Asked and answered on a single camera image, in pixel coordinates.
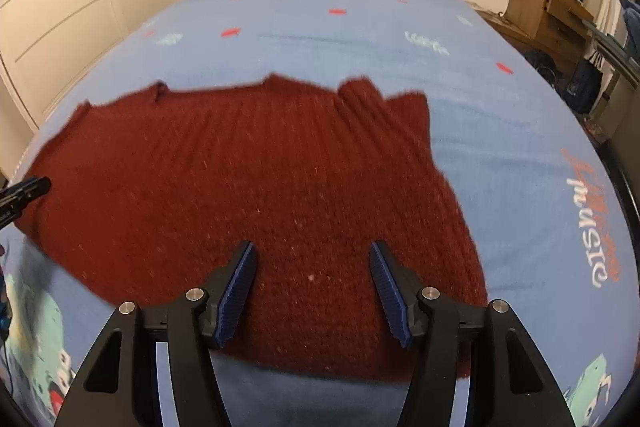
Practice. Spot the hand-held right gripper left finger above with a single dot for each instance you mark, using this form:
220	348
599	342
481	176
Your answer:
235	292

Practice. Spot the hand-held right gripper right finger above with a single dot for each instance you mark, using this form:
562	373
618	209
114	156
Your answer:
392	302

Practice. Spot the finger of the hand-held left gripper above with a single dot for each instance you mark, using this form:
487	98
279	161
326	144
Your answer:
25	192

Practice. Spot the dark red knit sweater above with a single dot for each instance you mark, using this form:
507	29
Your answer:
225	167

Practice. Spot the bed with blue dinosaur sheet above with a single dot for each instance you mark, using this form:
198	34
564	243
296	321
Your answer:
325	32

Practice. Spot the black backpack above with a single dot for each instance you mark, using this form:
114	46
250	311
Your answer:
542	64

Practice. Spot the dark blue bag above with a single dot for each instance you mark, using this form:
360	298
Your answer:
586	84

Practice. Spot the beige chair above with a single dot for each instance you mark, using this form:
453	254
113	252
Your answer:
620	107

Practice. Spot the wooden desk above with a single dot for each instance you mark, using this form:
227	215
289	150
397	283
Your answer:
535	12

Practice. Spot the blue folded bedding pile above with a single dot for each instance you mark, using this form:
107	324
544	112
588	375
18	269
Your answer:
631	22

